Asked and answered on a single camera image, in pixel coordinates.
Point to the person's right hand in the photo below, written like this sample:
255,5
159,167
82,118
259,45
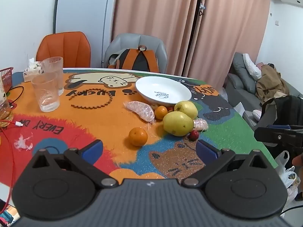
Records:
299,160

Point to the white plate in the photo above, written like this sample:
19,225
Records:
163,88

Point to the grey sofa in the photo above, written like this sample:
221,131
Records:
241,85

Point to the orange and grey backpack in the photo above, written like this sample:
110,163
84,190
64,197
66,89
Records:
135,60

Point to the red plastic basket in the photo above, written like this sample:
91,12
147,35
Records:
6,76

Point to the grey chair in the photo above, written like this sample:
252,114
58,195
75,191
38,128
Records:
132,41

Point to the brown jacket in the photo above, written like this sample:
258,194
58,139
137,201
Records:
269,82

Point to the white garment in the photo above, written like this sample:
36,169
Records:
252,66

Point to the small yellow-green pear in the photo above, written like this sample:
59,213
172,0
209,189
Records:
187,108

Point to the colourful printed packet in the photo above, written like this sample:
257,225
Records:
9,215

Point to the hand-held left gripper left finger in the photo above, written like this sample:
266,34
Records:
93,150

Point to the brown longan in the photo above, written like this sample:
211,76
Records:
155,106

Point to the white plastic bag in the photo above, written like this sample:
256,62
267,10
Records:
287,177

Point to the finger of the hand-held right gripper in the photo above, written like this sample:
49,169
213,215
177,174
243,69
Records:
279,126
279,136

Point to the orange chair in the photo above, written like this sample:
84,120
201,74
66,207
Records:
64,49

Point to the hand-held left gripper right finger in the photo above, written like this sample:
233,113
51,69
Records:
205,150

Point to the orange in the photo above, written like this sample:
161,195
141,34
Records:
161,112
138,136

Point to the large yellow-green pear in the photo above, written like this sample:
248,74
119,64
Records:
177,123

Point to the crumpled plastic wrap scrap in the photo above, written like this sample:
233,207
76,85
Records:
22,143

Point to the large pomelo segment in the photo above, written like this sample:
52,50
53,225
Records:
142,111

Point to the small pomelo segment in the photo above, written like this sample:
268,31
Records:
200,124

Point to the hanging curtain charm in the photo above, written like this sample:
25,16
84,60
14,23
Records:
203,7

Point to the pink cloth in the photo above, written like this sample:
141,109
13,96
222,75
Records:
261,64

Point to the pink curtain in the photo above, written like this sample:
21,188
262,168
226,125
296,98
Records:
153,16
232,23

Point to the tall ribbed glass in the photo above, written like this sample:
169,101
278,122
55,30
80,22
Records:
54,71

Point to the patterned tissue pack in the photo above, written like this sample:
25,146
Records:
32,72

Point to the short ribbed glass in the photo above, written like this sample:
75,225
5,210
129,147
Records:
45,92

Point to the black bag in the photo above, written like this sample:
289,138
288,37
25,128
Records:
284,111

